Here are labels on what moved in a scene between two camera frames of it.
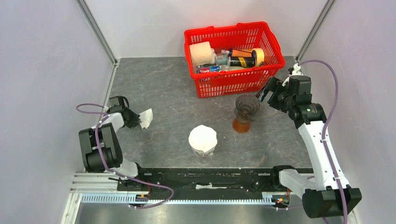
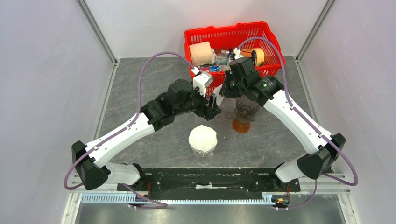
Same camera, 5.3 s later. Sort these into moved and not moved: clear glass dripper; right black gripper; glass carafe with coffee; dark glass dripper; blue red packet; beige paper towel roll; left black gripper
Moved: left black gripper; right black gripper
Not moved: clear glass dripper; glass carafe with coffee; dark glass dripper; blue red packet; beige paper towel roll
